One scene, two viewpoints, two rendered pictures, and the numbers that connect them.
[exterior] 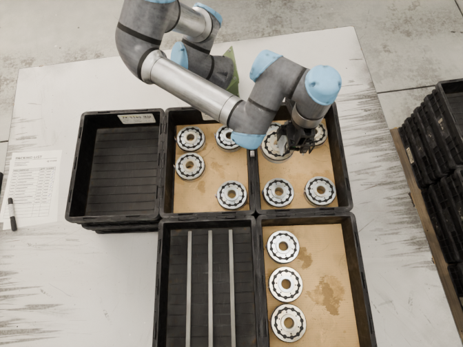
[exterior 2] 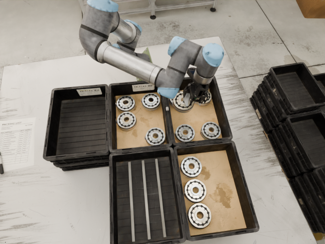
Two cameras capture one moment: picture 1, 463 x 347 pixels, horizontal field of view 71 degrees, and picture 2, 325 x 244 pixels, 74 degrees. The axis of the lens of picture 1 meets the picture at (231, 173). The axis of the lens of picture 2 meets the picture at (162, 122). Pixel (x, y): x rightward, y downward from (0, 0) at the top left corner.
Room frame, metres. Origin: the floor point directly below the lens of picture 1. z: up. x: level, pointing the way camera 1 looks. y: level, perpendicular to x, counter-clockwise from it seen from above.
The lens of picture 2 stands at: (-0.10, 0.08, 1.88)
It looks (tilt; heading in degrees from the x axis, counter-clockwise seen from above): 63 degrees down; 346
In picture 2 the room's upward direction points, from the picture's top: 3 degrees clockwise
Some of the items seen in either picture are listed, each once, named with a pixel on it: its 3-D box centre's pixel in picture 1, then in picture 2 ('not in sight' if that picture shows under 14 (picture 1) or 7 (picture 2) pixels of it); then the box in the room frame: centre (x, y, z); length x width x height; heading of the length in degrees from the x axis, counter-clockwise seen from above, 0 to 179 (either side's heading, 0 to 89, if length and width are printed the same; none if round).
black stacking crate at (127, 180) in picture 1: (123, 168); (81, 123); (0.48, 0.37, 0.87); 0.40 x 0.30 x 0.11; 175
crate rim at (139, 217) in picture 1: (118, 162); (79, 119); (0.48, 0.37, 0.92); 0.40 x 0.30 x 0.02; 175
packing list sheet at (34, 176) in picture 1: (31, 186); (14, 143); (0.52, 0.81, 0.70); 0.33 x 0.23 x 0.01; 1
